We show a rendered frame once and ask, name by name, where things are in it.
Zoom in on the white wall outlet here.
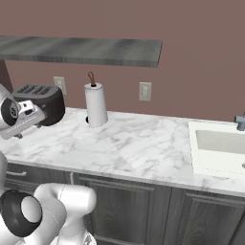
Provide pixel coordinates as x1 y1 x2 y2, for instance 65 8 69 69
52 76 68 97

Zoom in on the grey tap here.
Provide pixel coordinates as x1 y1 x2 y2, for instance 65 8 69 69
234 111 245 132

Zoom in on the white sink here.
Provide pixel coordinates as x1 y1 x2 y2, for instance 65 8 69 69
187 120 245 180

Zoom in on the black toaster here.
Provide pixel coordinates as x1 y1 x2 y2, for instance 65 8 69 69
11 83 67 127

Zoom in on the white wall switch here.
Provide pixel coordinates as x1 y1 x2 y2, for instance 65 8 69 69
138 81 153 102

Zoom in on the white paper towel roll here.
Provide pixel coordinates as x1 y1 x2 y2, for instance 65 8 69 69
83 81 109 129

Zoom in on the silver drawer handle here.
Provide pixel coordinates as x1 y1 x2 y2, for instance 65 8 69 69
5 170 29 178

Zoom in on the dark grey drawer front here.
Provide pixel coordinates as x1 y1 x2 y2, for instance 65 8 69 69
2 162 73 194

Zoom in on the dark grey cupboard door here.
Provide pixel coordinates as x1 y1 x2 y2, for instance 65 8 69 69
72 172 173 245
171 187 245 245

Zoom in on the dark brown cabinet panel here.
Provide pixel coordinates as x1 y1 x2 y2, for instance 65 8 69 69
0 59 14 94

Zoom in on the grey wall shelf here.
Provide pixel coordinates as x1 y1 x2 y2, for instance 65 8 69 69
0 35 164 68

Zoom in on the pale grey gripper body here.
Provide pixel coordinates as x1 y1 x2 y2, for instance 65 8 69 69
0 109 46 141

